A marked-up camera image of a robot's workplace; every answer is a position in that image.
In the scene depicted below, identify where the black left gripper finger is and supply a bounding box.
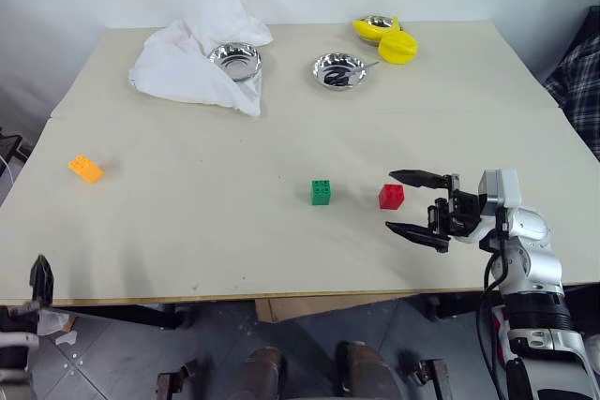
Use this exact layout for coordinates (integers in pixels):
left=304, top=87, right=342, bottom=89
left=28, top=254, right=56, bottom=306

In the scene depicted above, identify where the orange toy brick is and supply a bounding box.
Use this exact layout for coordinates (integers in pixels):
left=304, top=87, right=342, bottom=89
left=67, top=154, right=106, bottom=185

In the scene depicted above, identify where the red toy brick cube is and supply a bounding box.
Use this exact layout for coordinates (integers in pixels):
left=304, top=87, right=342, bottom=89
left=378, top=183, right=406, bottom=211

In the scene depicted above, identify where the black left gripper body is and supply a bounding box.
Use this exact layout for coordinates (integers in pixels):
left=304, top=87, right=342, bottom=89
left=0, top=300, right=44, bottom=332

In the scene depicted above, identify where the brown metal bracket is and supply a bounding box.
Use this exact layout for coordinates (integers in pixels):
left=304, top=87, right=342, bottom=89
left=406, top=357, right=450, bottom=400
left=156, top=359, right=199, bottom=400

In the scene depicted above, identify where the steel bowl with spoon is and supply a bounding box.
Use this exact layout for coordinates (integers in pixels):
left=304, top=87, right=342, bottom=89
left=312, top=52, right=368, bottom=92

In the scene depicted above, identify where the brown cardboard piece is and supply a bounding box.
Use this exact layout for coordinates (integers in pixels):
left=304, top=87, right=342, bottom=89
left=254, top=295, right=400, bottom=325

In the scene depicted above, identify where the dark plaid cloth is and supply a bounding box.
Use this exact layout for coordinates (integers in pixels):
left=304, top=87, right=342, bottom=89
left=542, top=33, right=600, bottom=163

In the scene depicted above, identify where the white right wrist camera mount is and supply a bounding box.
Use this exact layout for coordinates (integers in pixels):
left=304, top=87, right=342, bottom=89
left=476, top=168, right=522, bottom=210

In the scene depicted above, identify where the yellow bowl with steel liner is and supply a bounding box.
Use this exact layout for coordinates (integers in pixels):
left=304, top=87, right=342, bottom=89
left=352, top=14, right=405, bottom=48

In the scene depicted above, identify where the black object with white cable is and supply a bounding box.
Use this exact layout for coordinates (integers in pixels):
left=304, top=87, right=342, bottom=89
left=0, top=130, right=23, bottom=165

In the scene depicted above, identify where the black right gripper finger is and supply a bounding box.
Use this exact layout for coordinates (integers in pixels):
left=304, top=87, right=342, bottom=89
left=388, top=168, right=447, bottom=191
left=384, top=221, right=452, bottom=256

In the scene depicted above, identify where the dark rounded shape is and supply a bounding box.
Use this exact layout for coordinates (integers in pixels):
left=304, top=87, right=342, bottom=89
left=334, top=340, right=400, bottom=400
left=239, top=346, right=284, bottom=400

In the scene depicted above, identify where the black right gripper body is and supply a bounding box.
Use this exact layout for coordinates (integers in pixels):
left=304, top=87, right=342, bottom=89
left=426, top=173, right=483, bottom=238

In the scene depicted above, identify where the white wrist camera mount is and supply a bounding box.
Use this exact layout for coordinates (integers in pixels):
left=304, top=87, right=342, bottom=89
left=0, top=331, right=40, bottom=371
left=476, top=168, right=522, bottom=210

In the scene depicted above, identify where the white crumpled cloth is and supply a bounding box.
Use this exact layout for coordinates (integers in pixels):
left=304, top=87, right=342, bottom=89
left=127, top=0, right=275, bottom=118

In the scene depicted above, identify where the yellow plastic lid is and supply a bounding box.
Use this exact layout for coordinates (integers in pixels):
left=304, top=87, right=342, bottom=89
left=378, top=30, right=420, bottom=66

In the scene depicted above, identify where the crumpled white paper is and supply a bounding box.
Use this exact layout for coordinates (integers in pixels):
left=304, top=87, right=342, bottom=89
left=37, top=309, right=80, bottom=348

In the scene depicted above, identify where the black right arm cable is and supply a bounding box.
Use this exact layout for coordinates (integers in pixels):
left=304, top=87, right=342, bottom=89
left=475, top=211, right=515, bottom=400

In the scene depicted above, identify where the green toy brick cube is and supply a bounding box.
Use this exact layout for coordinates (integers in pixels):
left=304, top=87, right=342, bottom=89
left=309, top=178, right=335, bottom=207

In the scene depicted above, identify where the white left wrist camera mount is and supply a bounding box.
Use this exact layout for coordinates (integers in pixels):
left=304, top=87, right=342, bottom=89
left=0, top=331, right=40, bottom=371

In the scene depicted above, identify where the metal spoon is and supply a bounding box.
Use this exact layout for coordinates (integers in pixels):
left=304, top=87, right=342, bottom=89
left=349, top=60, right=381, bottom=77

